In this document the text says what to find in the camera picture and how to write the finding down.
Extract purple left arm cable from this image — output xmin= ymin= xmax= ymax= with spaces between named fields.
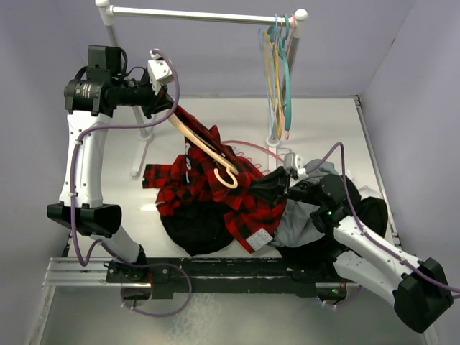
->
xmin=69 ymin=48 xmax=193 ymax=318

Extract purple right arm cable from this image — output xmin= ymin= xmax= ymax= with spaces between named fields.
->
xmin=305 ymin=141 xmax=460 ymax=309

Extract white clothes rack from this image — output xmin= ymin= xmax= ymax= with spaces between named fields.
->
xmin=94 ymin=0 xmax=309 ymax=177

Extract aluminium front rail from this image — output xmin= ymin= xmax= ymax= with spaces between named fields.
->
xmin=44 ymin=257 xmax=342 ymax=293

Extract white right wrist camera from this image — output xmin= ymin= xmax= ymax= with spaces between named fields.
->
xmin=283 ymin=152 xmax=307 ymax=180

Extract grey shirt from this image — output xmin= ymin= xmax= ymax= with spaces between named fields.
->
xmin=269 ymin=159 xmax=339 ymax=248

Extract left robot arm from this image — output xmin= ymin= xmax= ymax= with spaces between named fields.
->
xmin=47 ymin=45 xmax=179 ymax=282

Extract yellow plastic hanger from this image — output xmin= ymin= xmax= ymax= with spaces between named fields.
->
xmin=258 ymin=29 xmax=282 ymax=141

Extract pink plastic hanger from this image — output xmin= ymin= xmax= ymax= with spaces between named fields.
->
xmin=222 ymin=139 xmax=283 ymax=175

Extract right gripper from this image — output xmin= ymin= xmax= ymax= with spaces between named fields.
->
xmin=244 ymin=165 xmax=325 ymax=206

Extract black garment right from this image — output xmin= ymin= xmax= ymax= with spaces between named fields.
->
xmin=275 ymin=180 xmax=388 ymax=265

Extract black garment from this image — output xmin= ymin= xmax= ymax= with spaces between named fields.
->
xmin=160 ymin=202 xmax=234 ymax=257
xmin=275 ymin=180 xmax=388 ymax=265

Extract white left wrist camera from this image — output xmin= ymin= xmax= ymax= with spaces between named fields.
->
xmin=147 ymin=60 xmax=174 ymax=95

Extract red black plaid shirt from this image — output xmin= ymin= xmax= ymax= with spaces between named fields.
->
xmin=142 ymin=107 xmax=286 ymax=253

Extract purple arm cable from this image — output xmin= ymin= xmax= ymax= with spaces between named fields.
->
xmin=305 ymin=141 xmax=460 ymax=309
xmin=69 ymin=48 xmax=193 ymax=318

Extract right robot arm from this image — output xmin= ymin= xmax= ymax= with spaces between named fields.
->
xmin=249 ymin=167 xmax=454 ymax=333

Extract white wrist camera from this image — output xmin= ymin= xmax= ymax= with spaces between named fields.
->
xmin=283 ymin=152 xmax=307 ymax=180
xmin=147 ymin=60 xmax=174 ymax=95

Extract cream plastic hanger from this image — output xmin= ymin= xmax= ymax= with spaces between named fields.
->
xmin=168 ymin=114 xmax=239 ymax=189

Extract teal plastic hanger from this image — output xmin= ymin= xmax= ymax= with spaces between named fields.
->
xmin=259 ymin=14 xmax=293 ymax=139

